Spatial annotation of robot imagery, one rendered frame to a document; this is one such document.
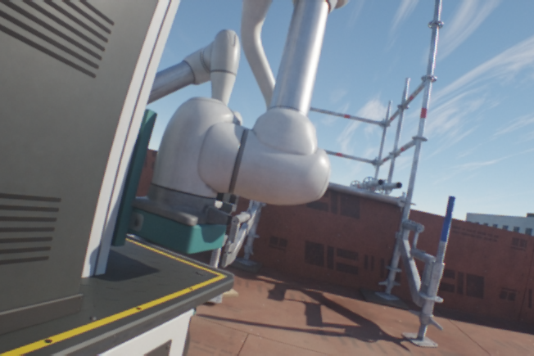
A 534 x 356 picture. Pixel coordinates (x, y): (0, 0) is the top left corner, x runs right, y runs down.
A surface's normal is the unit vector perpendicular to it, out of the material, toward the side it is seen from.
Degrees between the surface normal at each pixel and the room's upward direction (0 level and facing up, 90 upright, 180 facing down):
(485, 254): 90
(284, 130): 77
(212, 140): 86
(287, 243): 90
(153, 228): 90
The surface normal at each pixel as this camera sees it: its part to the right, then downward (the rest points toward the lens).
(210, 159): 0.18, 0.04
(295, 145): 0.27, -0.25
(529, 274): -0.11, -0.11
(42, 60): 0.93, 0.19
